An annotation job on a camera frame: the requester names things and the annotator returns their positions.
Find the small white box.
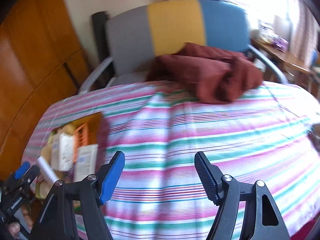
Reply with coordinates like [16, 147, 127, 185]
[73, 144, 98, 182]

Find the orange plastic rack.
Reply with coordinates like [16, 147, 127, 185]
[73, 123, 89, 163]

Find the white foam block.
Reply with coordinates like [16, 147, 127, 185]
[36, 156, 58, 186]

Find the cream tea box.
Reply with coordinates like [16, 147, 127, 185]
[51, 133, 74, 172]

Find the gold tin tray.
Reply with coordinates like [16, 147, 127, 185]
[35, 112, 108, 202]

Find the striped tablecloth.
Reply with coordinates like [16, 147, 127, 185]
[22, 81, 319, 239]

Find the wooden wardrobe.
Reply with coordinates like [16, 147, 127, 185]
[1, 0, 90, 179]

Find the dark red cloth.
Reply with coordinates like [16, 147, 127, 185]
[146, 43, 263, 105]

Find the wooden side desk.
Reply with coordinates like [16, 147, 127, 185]
[251, 38, 310, 88]

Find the grey yellow blue armchair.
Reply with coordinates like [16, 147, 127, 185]
[79, 0, 287, 94]

